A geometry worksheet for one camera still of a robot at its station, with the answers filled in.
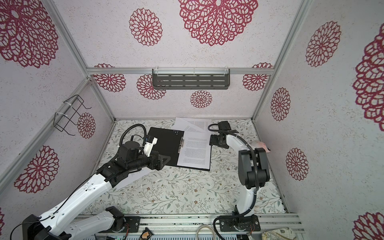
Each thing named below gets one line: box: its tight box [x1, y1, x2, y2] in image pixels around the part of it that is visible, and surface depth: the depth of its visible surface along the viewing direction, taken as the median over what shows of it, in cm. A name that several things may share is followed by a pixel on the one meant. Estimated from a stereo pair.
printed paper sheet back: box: [172, 117, 212, 133], surface depth 120 cm
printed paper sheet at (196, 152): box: [176, 131, 212, 169], surface depth 102 cm
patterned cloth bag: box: [261, 227, 297, 240], surface depth 70 cm
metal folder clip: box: [178, 136, 184, 154], surface depth 108 cm
